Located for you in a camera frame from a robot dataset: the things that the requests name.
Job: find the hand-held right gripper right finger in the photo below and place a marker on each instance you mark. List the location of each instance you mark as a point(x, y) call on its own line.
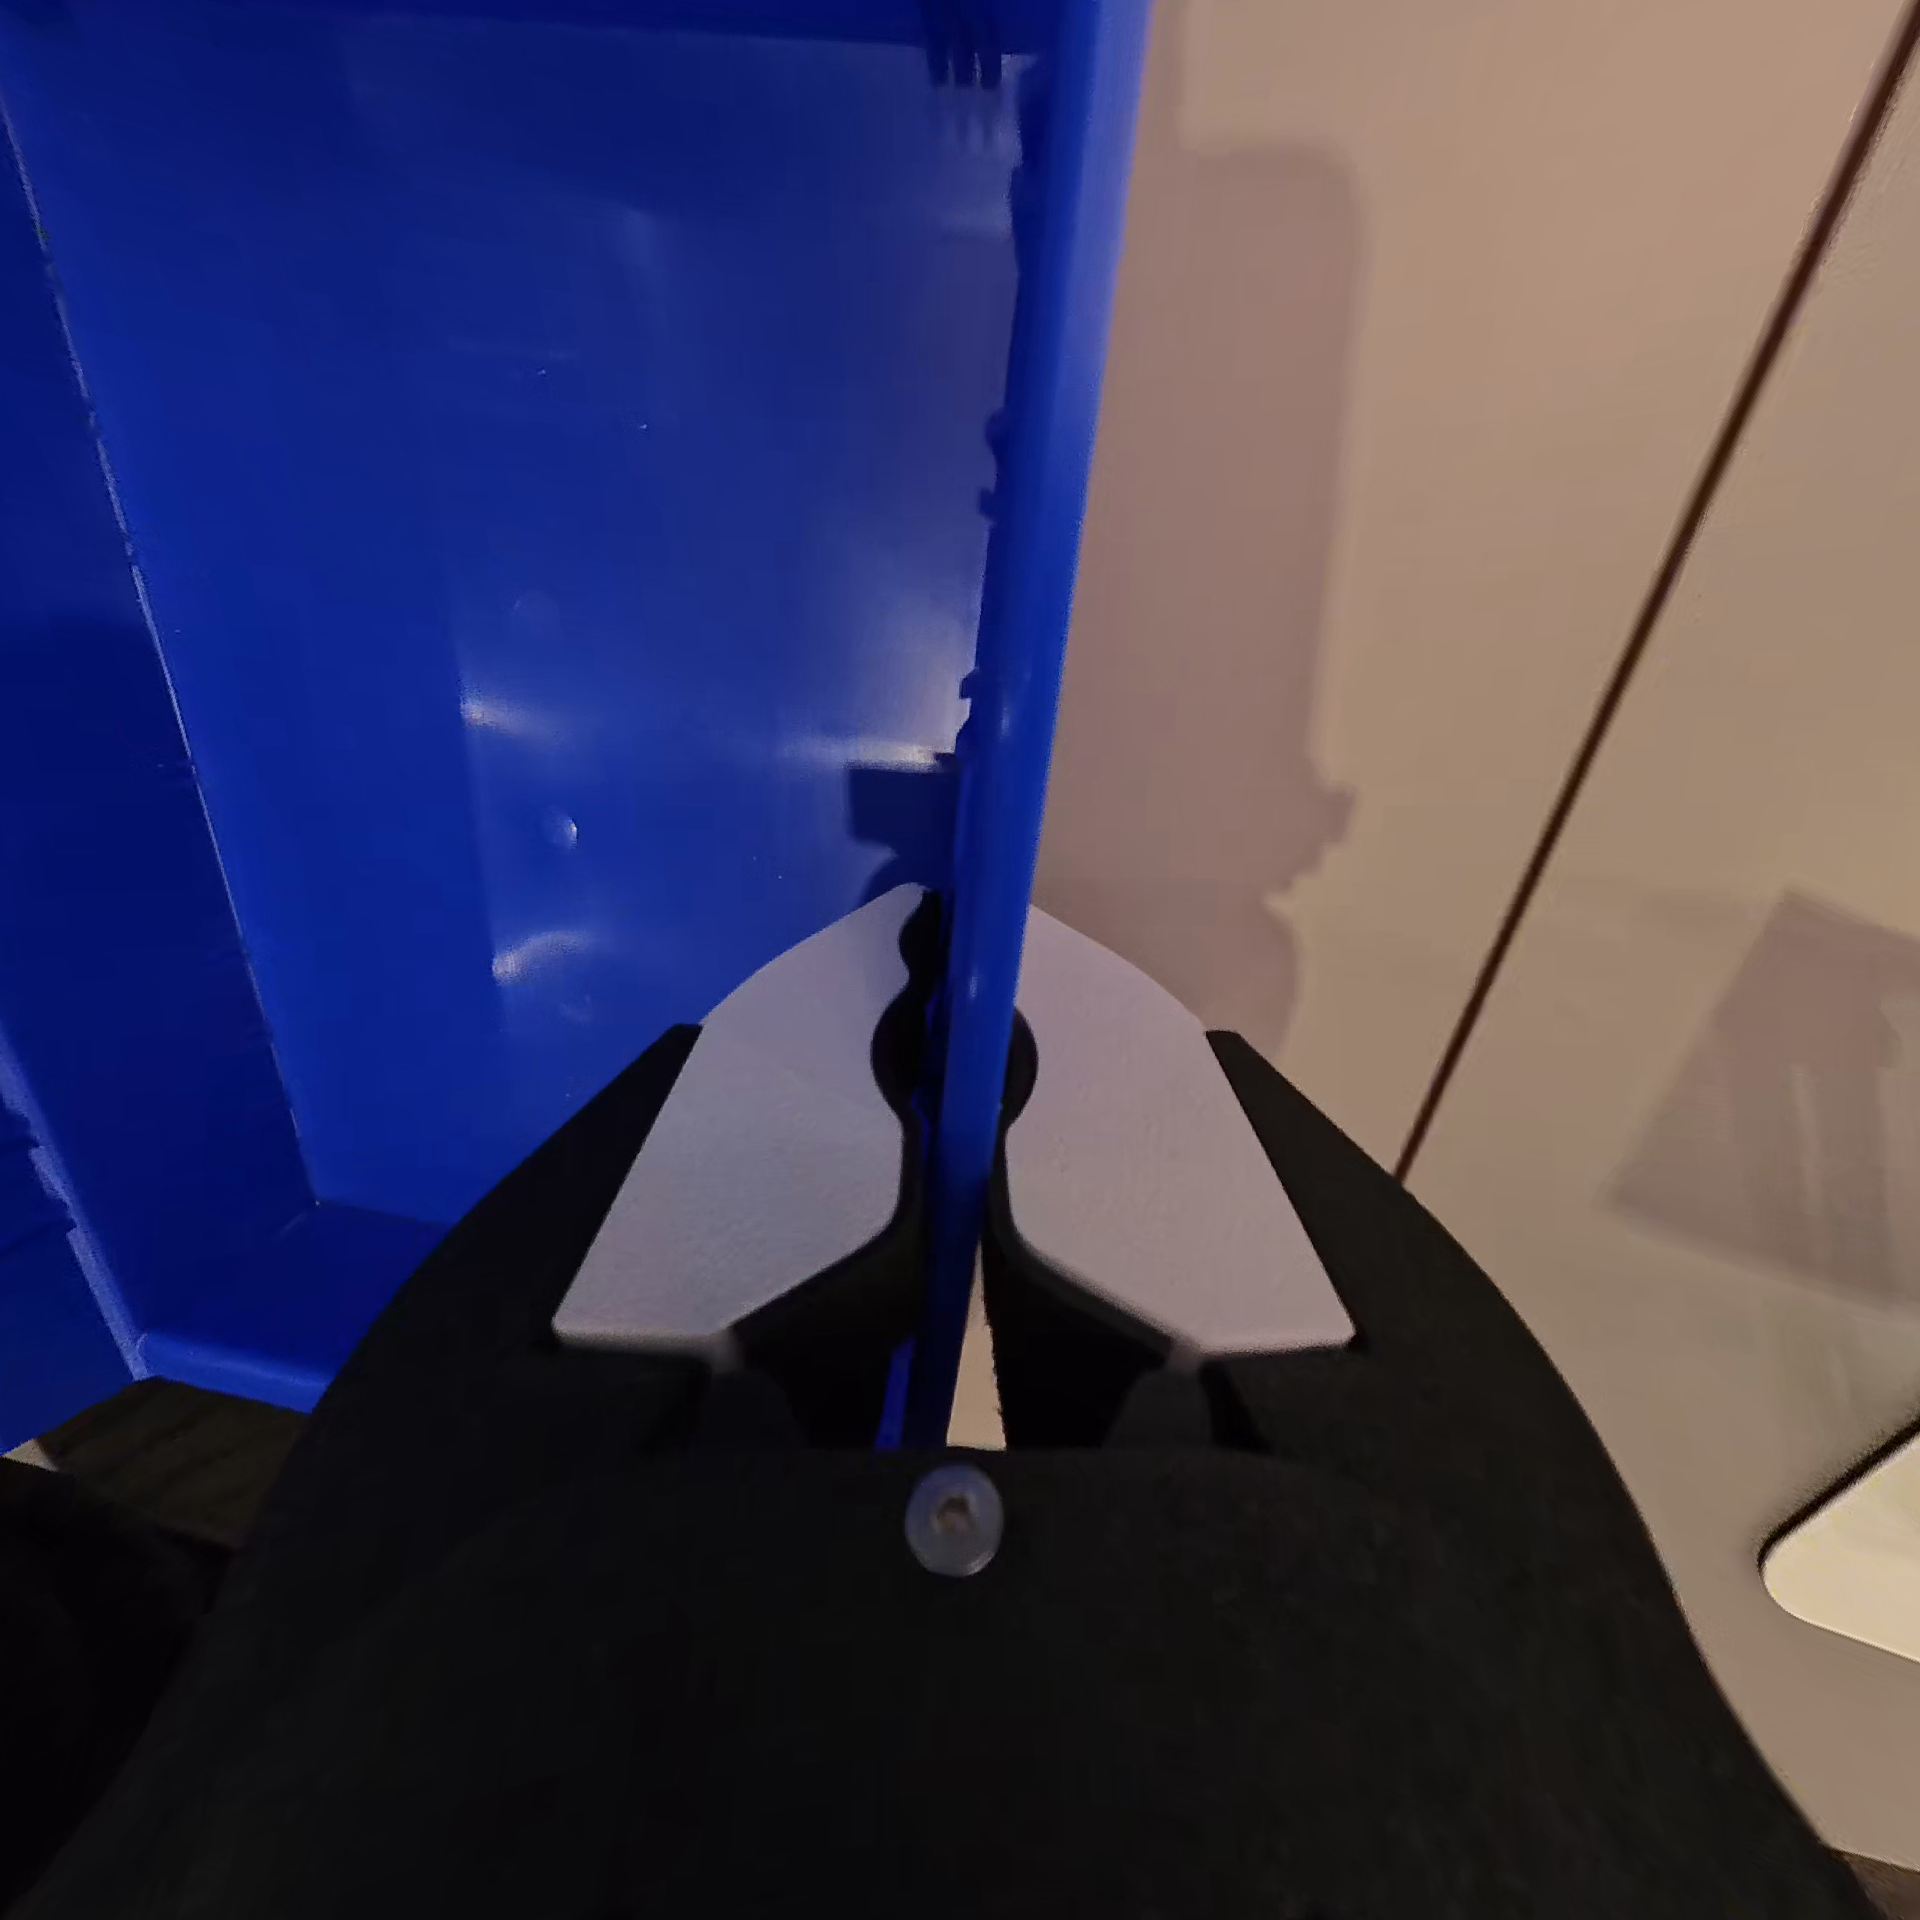
point(1171, 1184)

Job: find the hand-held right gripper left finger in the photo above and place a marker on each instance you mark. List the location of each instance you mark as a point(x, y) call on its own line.
point(751, 1171)

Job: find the blue plastic bin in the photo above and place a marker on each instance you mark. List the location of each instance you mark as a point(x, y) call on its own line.
point(524, 525)

